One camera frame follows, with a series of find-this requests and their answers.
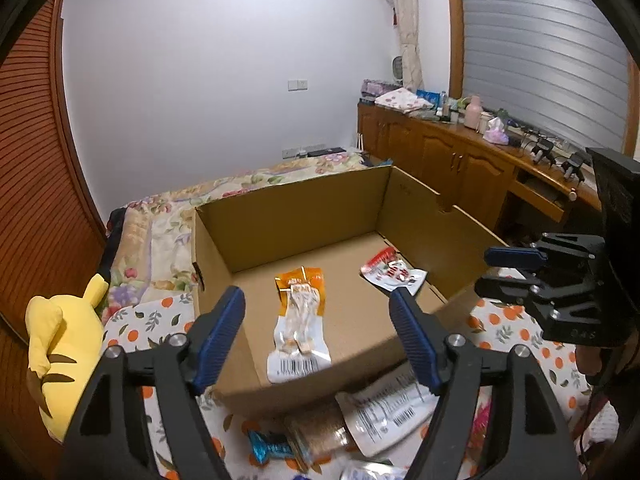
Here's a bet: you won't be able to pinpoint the orange-print white sheet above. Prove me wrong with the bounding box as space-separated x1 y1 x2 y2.
97 290 621 480

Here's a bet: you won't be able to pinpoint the louvered wooden wardrobe door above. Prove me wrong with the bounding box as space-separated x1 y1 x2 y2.
0 0 108 441

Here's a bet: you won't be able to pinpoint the black gadget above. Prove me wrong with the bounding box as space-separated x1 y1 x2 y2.
531 140 556 166
562 152 588 181

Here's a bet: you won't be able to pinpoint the orange clear snack packet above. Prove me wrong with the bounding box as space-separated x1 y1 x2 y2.
267 266 332 386

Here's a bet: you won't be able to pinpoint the grey window blinds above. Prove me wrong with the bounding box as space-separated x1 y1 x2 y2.
457 0 628 153

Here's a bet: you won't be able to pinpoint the red white snack packet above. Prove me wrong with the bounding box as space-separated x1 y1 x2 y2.
360 247 429 297

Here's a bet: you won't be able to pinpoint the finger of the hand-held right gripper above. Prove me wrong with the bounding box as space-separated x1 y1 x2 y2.
474 260 608 346
484 232 608 271

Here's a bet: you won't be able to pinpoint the cardboard box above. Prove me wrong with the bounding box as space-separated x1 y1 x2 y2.
191 164 511 418

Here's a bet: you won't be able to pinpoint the blue foil snack wrapper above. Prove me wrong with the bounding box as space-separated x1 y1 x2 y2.
247 430 301 466

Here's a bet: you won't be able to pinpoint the person's right hand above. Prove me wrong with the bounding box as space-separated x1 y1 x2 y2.
575 345 608 386

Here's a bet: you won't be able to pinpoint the purple box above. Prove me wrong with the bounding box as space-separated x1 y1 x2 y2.
361 79 396 98

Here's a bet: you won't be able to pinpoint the pink bottle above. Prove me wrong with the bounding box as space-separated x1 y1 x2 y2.
465 95 483 130

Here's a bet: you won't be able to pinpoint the wooden cabinet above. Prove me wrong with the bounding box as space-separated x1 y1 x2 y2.
356 100 603 241

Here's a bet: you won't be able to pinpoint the folded floral cloth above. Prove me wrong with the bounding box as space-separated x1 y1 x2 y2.
374 87 435 113

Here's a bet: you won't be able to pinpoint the wooden window frame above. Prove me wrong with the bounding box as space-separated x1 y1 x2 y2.
442 0 463 98

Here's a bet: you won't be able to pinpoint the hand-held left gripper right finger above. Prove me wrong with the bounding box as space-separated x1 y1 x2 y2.
389 289 583 480

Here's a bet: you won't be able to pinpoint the pink tissue pack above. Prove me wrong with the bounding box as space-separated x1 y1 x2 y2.
482 117 510 145

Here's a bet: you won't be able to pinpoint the dark cloth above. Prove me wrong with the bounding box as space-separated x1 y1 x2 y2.
102 205 126 271

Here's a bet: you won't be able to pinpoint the clear packet of brown snacks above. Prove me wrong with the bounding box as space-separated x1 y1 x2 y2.
284 400 353 466

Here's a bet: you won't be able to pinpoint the floral blanket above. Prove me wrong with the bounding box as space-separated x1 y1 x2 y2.
100 152 373 326

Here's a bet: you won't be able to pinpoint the yellow plush toy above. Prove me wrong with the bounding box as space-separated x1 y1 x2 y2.
25 274 110 443

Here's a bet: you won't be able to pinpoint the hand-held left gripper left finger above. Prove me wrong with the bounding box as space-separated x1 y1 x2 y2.
60 285 247 480

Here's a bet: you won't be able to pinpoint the cream curtain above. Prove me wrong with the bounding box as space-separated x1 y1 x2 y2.
385 0 426 91

